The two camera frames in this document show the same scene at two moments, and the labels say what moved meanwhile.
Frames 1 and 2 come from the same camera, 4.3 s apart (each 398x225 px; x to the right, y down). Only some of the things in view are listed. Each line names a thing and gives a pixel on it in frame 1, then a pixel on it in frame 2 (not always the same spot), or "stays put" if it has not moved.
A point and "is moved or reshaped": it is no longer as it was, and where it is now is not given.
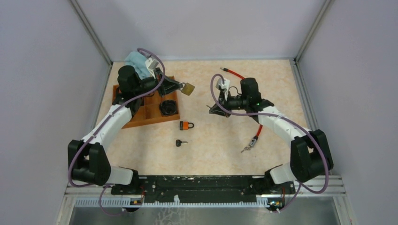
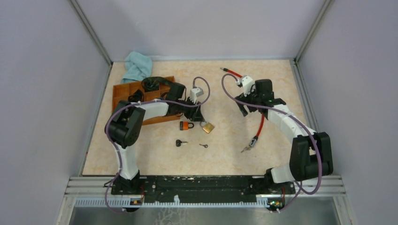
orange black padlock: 184,125 stays put
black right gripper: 219,111 → 241,97
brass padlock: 187,88 is moved or reshaped
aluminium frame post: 91,31 stays put
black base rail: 204,188 stays put
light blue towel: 137,60 stays put
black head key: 179,143 stays put
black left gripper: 168,86 → 195,114
